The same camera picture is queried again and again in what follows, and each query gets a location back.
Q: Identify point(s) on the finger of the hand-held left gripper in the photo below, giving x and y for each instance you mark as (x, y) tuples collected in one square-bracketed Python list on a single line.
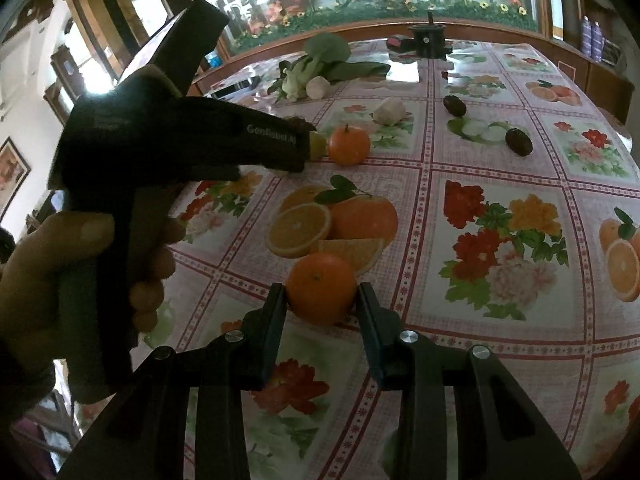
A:
[(303, 152)]

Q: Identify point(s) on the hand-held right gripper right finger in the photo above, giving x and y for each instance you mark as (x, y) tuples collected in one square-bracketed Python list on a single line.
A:
[(367, 320)]

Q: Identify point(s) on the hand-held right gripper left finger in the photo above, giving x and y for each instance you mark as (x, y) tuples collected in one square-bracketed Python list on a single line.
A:
[(276, 315)]

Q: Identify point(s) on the yellow fruit piece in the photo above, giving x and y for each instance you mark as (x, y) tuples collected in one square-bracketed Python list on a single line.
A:
[(318, 145)]

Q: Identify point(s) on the orange mandarin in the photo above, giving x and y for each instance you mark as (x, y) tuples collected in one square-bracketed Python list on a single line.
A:
[(350, 146), (320, 287)]

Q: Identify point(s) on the person's left forearm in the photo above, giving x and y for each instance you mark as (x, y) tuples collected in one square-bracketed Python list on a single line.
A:
[(20, 390)]

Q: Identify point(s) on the person's left hand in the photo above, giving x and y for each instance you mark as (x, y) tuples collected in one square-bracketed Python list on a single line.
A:
[(40, 280)]

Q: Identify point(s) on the garlic bulb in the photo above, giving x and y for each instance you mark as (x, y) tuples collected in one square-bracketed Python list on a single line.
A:
[(390, 110), (317, 87)]

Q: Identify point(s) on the black flat tray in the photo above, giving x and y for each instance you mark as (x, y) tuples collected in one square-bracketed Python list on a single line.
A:
[(235, 87)]

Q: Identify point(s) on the green plastic bottle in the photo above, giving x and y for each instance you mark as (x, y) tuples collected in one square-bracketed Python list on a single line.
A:
[(212, 59)]

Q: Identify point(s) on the green bok choy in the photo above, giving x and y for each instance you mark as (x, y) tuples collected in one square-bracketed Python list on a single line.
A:
[(325, 52)]

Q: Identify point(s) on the red and black battery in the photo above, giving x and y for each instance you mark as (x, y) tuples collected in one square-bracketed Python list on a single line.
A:
[(398, 43)]

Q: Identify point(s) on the dark brown date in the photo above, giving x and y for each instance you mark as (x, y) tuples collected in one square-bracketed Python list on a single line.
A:
[(454, 105)]

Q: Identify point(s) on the black clamp device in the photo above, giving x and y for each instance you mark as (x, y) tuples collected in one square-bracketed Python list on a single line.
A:
[(427, 40)]

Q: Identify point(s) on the framed wall picture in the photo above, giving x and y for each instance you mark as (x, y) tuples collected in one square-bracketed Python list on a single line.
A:
[(10, 170)]

